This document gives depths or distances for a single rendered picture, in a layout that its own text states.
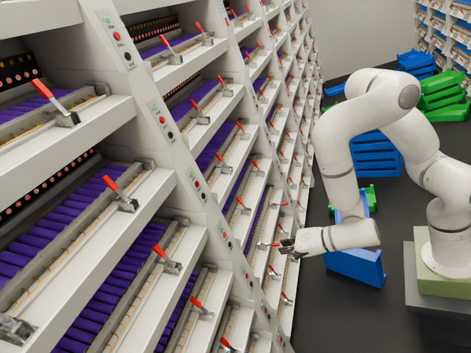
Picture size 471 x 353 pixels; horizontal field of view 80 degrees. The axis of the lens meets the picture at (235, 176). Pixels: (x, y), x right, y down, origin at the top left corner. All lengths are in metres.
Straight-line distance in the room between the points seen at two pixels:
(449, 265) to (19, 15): 1.34
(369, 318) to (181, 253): 1.07
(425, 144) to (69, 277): 0.86
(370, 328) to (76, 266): 1.31
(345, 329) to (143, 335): 1.10
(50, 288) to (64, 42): 0.49
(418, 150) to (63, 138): 0.83
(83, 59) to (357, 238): 0.87
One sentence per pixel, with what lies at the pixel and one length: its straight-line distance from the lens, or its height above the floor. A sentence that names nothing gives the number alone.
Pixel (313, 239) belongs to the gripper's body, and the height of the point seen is 0.67.
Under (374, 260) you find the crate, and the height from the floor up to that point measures 0.20.
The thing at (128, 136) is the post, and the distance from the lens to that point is 0.75.
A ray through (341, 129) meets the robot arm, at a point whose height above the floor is 1.05.
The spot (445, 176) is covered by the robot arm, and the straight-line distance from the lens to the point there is 1.00.
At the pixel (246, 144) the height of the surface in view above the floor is 0.92.
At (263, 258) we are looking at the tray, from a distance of 1.22.
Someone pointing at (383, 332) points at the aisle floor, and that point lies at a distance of 1.57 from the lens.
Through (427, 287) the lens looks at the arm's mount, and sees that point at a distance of 1.29.
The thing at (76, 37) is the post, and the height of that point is 1.46.
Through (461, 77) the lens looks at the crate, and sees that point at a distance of 3.11.
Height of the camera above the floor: 1.37
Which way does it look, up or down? 27 degrees down
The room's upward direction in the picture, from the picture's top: 24 degrees counter-clockwise
